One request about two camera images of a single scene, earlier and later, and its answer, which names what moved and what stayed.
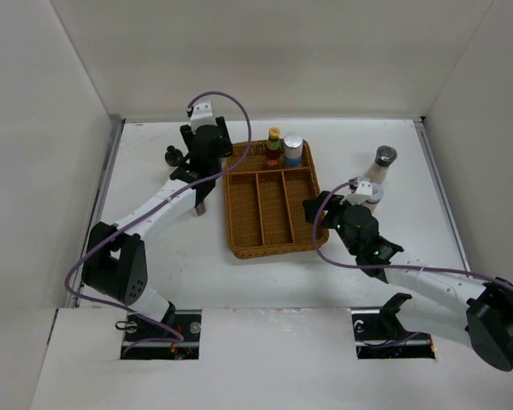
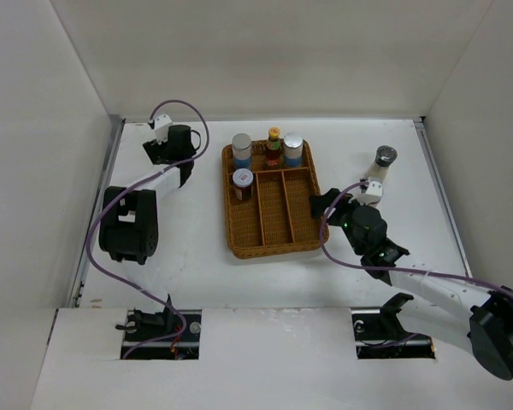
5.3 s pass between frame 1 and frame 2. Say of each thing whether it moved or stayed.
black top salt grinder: stayed
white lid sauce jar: moved
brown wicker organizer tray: stayed
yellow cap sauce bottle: stayed
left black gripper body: moved
